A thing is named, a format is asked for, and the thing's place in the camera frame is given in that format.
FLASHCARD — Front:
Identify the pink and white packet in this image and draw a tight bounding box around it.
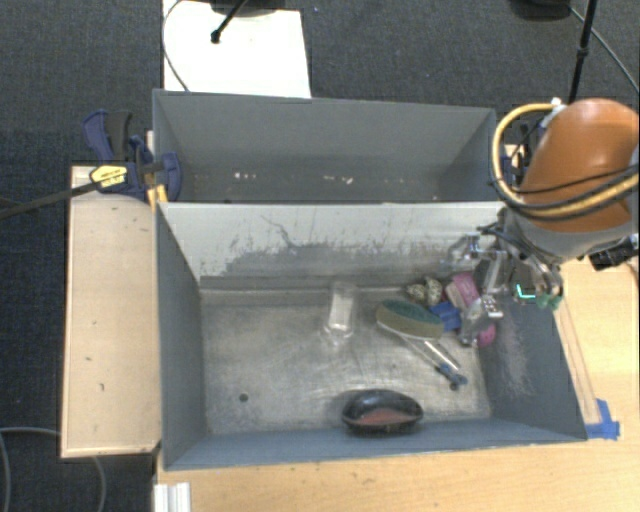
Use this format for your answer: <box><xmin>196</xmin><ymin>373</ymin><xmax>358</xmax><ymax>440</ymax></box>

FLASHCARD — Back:
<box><xmin>444</xmin><ymin>271</ymin><xmax>498</xmax><ymax>350</ymax></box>

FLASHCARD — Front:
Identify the blue flat piece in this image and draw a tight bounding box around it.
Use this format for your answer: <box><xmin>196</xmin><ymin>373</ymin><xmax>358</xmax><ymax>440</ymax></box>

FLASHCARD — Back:
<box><xmin>428</xmin><ymin>301</ymin><xmax>462</xmax><ymax>332</ymax></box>

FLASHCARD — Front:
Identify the spotted beige toy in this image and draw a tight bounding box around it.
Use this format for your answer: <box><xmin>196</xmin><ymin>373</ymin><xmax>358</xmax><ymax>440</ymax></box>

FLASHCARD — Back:
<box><xmin>405</xmin><ymin>277</ymin><xmax>445</xmax><ymax>306</ymax></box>

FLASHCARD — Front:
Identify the grey metal bin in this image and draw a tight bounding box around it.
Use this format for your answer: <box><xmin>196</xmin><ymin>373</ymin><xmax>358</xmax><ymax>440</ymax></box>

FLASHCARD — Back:
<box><xmin>150</xmin><ymin>88</ymin><xmax>589</xmax><ymax>472</ymax></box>

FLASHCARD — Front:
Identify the black cylinder on white bracket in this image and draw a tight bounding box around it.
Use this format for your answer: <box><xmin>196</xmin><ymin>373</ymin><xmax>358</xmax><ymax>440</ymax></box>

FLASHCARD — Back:
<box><xmin>588</xmin><ymin>234</ymin><xmax>639</xmax><ymax>272</ymax></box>

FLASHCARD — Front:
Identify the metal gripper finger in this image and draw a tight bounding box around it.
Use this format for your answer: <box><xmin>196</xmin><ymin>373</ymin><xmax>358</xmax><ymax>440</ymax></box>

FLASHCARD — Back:
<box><xmin>440</xmin><ymin>232</ymin><xmax>484</xmax><ymax>267</ymax></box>
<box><xmin>458</xmin><ymin>295</ymin><xmax>505</xmax><ymax>348</ymax></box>

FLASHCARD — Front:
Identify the green and yellow sponge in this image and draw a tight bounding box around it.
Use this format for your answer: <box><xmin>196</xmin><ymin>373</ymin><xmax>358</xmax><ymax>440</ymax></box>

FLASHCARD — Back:
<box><xmin>375</xmin><ymin>298</ymin><xmax>446</xmax><ymax>342</ymax></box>

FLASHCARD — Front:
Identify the clear glass cup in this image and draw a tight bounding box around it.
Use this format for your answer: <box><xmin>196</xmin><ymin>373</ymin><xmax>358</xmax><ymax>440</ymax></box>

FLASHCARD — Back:
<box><xmin>323</xmin><ymin>281</ymin><xmax>359</xmax><ymax>347</ymax></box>

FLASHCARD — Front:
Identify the pale wood board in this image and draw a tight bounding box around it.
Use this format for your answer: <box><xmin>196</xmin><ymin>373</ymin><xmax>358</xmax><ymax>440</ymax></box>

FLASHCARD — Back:
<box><xmin>60</xmin><ymin>165</ymin><xmax>163</xmax><ymax>459</ymax></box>

